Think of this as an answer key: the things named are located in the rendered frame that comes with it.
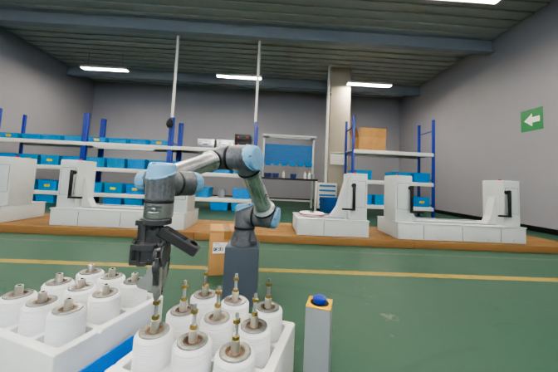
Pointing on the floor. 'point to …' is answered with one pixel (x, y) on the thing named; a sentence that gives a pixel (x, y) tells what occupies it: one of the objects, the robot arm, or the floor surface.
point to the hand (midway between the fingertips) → (159, 294)
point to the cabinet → (325, 192)
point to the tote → (327, 204)
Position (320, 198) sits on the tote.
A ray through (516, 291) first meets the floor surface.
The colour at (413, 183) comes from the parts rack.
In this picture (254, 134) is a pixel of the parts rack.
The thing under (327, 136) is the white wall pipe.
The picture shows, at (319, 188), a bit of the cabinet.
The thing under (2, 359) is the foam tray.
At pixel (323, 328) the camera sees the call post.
